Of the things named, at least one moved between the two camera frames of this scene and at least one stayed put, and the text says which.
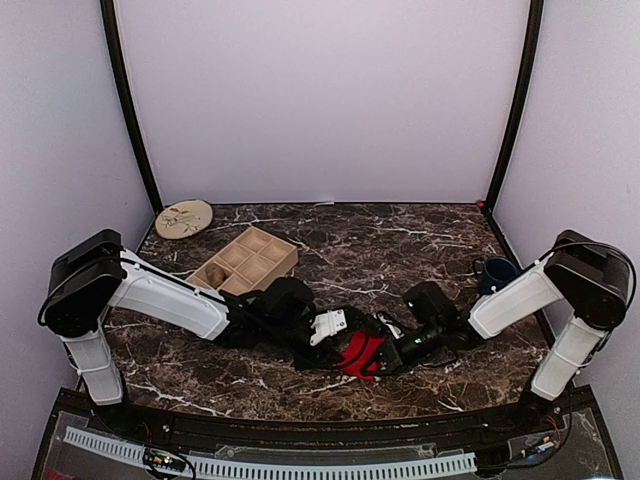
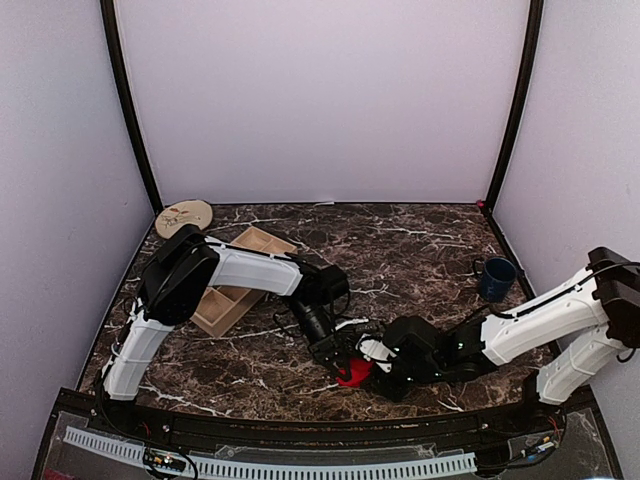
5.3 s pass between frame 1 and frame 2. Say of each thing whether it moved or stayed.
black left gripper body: moved
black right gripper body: moved
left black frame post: stayed
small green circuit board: stayed
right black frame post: stayed
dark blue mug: stayed
